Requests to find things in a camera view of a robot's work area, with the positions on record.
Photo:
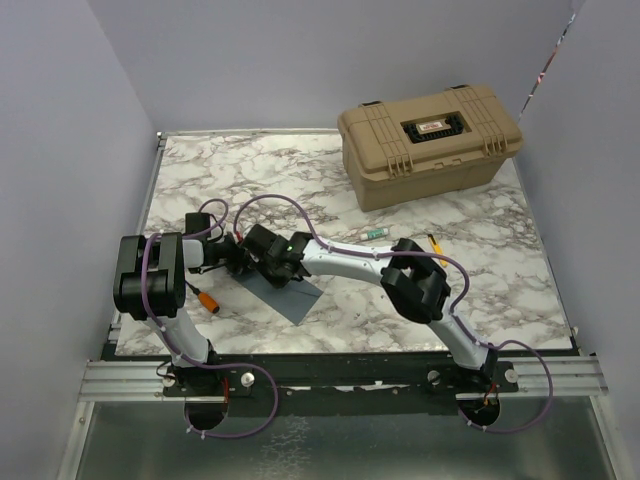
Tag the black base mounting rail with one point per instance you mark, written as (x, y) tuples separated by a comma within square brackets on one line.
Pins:
[(307, 384)]

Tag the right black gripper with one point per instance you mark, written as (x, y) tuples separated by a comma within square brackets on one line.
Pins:
[(279, 284)]

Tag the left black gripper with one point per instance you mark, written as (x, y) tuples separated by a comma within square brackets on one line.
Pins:
[(240, 257)]

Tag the tan plastic toolbox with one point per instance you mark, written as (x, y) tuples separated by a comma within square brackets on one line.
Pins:
[(400, 151)]

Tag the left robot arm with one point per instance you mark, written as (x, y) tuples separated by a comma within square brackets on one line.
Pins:
[(150, 285)]

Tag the grey blue envelope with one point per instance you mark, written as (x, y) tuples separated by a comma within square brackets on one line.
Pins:
[(294, 301)]

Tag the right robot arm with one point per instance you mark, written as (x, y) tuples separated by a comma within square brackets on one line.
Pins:
[(415, 284)]

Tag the orange handled screwdriver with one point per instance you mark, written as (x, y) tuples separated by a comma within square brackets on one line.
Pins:
[(208, 302)]

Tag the green white glue stick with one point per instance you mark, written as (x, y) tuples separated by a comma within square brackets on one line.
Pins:
[(374, 234)]

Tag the aluminium table frame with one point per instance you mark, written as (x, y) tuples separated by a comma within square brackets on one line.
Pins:
[(316, 340)]

